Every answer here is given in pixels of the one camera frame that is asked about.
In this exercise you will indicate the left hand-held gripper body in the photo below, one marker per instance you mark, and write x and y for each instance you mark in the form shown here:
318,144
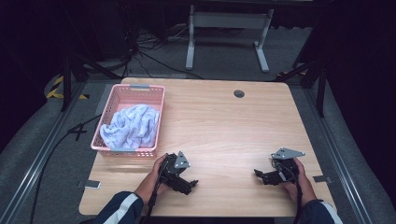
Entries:
171,174

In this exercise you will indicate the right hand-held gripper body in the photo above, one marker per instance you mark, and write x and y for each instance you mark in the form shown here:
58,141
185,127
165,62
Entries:
286,169

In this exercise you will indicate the white patterned towel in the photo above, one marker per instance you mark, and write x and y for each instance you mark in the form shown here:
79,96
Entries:
130,127

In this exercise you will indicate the pink plastic basket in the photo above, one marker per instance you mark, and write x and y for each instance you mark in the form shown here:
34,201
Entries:
127,96

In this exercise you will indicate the person's left hand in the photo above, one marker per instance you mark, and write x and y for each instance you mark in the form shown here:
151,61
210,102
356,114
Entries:
155,180

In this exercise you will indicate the person's right hand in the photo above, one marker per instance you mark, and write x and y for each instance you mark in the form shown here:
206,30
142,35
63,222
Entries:
303,189

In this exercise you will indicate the gray tape piece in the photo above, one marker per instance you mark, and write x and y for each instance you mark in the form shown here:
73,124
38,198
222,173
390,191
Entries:
322,179
90,184

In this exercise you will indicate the gray round table grommet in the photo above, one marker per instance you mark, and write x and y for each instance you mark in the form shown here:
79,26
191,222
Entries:
239,94

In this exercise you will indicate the black metal stand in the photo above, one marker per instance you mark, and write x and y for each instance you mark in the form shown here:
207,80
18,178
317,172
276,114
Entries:
321,90
66,84

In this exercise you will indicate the black tape cross mark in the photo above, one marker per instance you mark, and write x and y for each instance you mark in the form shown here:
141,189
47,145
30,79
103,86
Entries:
78,131

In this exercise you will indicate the yellow black hazard tape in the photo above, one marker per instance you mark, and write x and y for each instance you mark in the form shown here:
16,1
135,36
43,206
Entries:
53,92

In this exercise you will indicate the aluminium floor rail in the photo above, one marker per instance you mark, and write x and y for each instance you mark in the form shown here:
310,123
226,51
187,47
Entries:
37,161

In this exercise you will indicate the gray metal desk frame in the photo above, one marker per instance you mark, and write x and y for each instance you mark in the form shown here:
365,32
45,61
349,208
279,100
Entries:
230,21

